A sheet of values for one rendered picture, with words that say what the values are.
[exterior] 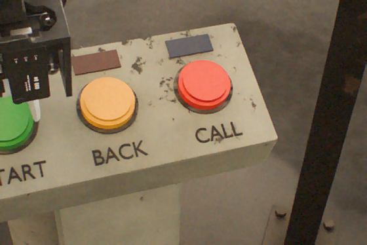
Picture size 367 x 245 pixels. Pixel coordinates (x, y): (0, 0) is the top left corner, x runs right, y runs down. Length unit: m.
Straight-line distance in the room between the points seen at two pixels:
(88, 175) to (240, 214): 0.74
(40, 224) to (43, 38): 0.49
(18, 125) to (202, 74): 0.14
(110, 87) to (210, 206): 0.73
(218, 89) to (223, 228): 0.69
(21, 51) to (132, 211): 0.28
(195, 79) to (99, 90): 0.07
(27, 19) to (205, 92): 0.24
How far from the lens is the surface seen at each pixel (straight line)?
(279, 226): 1.18
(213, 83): 0.51
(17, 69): 0.30
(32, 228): 0.77
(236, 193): 1.23
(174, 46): 0.53
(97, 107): 0.49
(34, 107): 0.37
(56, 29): 0.28
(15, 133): 0.48
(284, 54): 1.54
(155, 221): 0.56
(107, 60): 0.52
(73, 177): 0.48
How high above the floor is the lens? 0.94
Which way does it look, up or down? 44 degrees down
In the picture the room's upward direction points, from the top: 3 degrees clockwise
